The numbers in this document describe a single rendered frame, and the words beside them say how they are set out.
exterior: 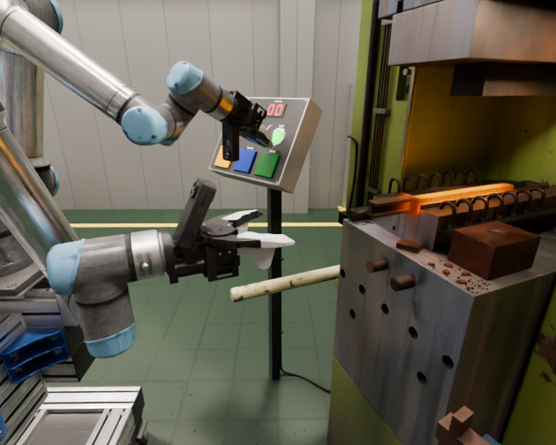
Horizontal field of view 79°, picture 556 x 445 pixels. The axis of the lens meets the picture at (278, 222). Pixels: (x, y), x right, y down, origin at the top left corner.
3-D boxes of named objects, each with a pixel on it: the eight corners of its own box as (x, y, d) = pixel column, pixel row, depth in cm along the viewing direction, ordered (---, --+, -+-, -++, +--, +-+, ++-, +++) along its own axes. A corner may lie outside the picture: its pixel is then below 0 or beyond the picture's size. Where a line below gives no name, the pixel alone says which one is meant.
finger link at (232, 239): (266, 241, 56) (217, 237, 58) (266, 231, 55) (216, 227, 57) (258, 253, 52) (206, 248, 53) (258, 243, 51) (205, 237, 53)
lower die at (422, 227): (432, 252, 68) (439, 213, 65) (370, 220, 85) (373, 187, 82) (560, 222, 83) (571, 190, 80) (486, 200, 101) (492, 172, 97)
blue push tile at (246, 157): (247, 172, 107) (255, 150, 107) (232, 169, 112) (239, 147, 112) (251, 174, 108) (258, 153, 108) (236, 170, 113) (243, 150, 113)
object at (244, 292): (234, 307, 105) (233, 292, 103) (229, 297, 109) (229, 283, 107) (353, 278, 121) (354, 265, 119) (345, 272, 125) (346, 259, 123)
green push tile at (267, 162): (270, 177, 101) (279, 153, 101) (253, 174, 105) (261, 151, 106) (274, 179, 102) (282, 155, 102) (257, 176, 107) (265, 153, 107)
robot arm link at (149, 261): (130, 226, 54) (131, 245, 47) (160, 222, 56) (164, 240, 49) (137, 267, 57) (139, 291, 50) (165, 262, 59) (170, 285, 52)
